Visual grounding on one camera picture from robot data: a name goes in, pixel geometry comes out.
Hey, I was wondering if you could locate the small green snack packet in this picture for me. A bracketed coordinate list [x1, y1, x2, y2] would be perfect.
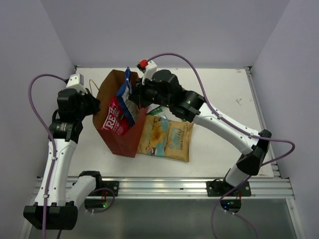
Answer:
[147, 104, 167, 119]

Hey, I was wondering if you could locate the tan popcorn chips bag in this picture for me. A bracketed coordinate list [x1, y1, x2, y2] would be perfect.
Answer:
[137, 115, 193, 162]

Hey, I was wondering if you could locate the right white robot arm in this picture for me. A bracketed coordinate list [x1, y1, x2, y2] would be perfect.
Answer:
[129, 70, 272, 196]

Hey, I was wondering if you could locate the pink Real chips bag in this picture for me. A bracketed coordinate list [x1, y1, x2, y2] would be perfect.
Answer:
[101, 97, 130, 135]

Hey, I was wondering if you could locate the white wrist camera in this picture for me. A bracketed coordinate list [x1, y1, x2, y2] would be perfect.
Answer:
[137, 59, 158, 81]
[66, 73, 88, 94]

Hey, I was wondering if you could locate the blue Doritos chips bag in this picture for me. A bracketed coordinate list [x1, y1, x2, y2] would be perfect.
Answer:
[117, 67, 139, 126]

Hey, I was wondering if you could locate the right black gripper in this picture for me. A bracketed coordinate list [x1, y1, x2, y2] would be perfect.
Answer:
[129, 75, 172, 109]

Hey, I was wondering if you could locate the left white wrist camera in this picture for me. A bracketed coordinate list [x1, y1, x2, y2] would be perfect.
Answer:
[66, 73, 88, 94]

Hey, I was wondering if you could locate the aluminium mounting rail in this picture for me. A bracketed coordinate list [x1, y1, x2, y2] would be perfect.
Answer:
[34, 177, 292, 199]

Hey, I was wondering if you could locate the red paper bag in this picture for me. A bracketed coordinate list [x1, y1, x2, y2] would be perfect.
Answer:
[93, 69, 148, 157]

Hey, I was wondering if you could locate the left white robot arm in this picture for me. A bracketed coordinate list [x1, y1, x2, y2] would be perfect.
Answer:
[23, 88, 104, 230]

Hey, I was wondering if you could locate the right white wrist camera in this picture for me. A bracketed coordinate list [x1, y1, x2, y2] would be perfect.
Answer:
[137, 59, 158, 81]

